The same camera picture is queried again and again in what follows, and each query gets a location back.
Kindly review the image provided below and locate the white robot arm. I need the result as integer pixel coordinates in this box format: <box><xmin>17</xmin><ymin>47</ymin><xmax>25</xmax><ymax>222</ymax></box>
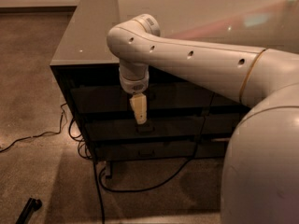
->
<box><xmin>107</xmin><ymin>14</ymin><xmax>299</xmax><ymax>224</ymax></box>

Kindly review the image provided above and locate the black looped cable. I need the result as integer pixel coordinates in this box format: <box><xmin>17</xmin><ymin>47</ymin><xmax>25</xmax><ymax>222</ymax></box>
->
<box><xmin>98</xmin><ymin>154</ymin><xmax>197</xmax><ymax>194</ymax></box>

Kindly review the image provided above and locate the thick black floor cable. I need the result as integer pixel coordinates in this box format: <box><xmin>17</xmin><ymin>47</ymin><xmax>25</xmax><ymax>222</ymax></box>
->
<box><xmin>93</xmin><ymin>161</ymin><xmax>106</xmax><ymax>224</ymax></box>

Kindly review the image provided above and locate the thin black floor cable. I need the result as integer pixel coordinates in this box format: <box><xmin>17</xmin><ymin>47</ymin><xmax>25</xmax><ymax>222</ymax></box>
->
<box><xmin>0</xmin><ymin>102</ymin><xmax>69</xmax><ymax>154</ymax></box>

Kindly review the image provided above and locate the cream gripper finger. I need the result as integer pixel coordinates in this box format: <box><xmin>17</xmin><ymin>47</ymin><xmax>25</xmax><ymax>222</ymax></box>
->
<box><xmin>130</xmin><ymin>93</ymin><xmax>147</xmax><ymax>125</ymax></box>

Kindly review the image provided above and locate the black tube on floor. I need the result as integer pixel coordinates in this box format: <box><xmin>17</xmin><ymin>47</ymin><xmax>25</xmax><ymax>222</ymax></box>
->
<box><xmin>15</xmin><ymin>198</ymin><xmax>42</xmax><ymax>224</ymax></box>

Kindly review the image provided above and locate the dark drawer cabinet glossy top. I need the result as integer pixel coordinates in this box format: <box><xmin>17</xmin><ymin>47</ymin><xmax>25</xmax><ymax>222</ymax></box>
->
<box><xmin>50</xmin><ymin>0</ymin><xmax>299</xmax><ymax>180</ymax></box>

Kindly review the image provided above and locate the cabinet metal leg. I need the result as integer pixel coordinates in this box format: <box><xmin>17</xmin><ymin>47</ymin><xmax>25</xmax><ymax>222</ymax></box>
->
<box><xmin>105</xmin><ymin>161</ymin><xmax>112</xmax><ymax>179</ymax></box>

